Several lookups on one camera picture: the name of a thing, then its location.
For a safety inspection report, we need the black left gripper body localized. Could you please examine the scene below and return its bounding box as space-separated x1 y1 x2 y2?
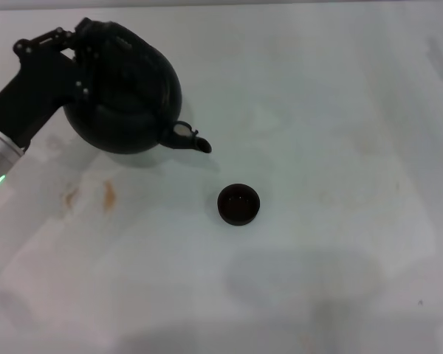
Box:
0 50 83 149

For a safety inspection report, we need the black round teapot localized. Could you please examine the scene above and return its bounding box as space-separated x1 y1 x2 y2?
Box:
61 17 213 155

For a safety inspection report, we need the small black teacup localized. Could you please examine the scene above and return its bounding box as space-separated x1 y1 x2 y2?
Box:
216 183 261 226

